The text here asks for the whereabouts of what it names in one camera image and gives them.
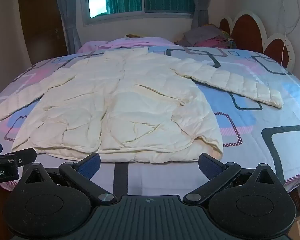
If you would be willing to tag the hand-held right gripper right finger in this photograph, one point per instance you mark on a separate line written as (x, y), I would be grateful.
(210, 165)

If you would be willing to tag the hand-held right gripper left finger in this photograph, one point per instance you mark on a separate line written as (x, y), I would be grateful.
(90, 164)

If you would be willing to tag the cream puffer jacket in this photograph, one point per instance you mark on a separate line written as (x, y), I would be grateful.
(130, 105)

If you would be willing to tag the patterned bed sheet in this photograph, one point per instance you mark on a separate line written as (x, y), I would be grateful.
(260, 120)

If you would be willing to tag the brown wooden wardrobe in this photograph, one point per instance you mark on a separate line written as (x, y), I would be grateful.
(40, 22)

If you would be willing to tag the brown and white headboard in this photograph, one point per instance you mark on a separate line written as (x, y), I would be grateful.
(247, 30)

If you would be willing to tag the grey curtain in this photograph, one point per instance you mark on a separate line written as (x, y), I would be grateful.
(198, 7)
(66, 12)

